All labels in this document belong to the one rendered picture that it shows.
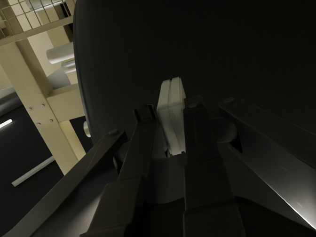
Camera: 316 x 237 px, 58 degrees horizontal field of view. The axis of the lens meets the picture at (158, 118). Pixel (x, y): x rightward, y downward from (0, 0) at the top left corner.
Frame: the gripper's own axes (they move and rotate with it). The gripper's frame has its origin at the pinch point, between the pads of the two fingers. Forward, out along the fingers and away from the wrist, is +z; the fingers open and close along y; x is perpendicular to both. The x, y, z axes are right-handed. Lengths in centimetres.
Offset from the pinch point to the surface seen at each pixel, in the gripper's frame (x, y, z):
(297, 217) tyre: -19.5, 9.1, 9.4
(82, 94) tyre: 0.2, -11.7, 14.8
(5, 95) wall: -87, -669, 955
